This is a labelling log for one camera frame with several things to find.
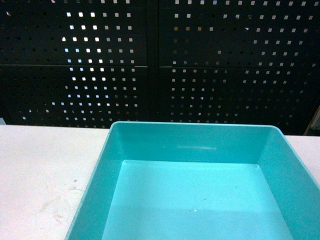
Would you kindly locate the teal plastic bin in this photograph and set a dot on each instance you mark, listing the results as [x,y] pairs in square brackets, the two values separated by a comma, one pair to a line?
[197,181]

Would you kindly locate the black perforated panel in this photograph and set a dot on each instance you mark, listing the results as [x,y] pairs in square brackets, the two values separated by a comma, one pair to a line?
[90,63]

